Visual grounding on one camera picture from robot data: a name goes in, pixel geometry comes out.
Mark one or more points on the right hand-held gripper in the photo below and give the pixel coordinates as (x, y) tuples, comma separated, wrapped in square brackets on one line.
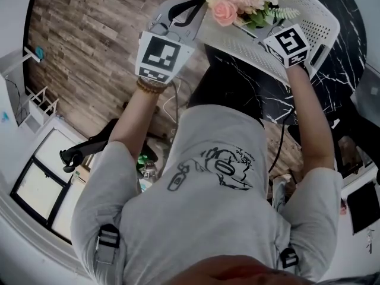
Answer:
[(289, 44)]

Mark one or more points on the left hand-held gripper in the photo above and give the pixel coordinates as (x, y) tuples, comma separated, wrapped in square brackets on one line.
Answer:
[(160, 55)]

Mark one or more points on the white perforated plastic basket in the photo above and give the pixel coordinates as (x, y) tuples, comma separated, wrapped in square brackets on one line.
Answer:
[(311, 19)]

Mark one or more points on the person's right forearm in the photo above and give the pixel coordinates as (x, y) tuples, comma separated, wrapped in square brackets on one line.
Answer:
[(311, 123)]

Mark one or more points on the person's left forearm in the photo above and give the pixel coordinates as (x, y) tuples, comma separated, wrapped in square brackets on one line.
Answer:
[(133, 120)]

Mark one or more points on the round black marble table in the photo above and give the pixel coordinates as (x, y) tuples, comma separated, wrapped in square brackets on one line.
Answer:
[(341, 79)]

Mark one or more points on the teal small object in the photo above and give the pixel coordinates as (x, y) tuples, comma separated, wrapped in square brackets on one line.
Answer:
[(40, 53)]

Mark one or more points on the small grey device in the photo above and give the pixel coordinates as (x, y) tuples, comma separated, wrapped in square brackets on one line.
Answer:
[(147, 166)]

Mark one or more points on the white side table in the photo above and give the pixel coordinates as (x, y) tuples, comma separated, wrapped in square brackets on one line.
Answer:
[(17, 61)]

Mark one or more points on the person's grey printed shirt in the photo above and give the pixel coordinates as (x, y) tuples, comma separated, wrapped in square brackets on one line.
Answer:
[(207, 218)]

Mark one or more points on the black monitor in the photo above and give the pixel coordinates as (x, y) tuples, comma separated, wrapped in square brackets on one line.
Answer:
[(365, 206)]

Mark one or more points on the black framed window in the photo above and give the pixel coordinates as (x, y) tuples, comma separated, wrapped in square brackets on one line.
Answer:
[(38, 194)]

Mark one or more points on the person's face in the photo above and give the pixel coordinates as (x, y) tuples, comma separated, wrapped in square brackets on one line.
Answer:
[(237, 273)]

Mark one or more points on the white shelf frame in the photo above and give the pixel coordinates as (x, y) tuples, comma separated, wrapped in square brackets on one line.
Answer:
[(41, 105)]

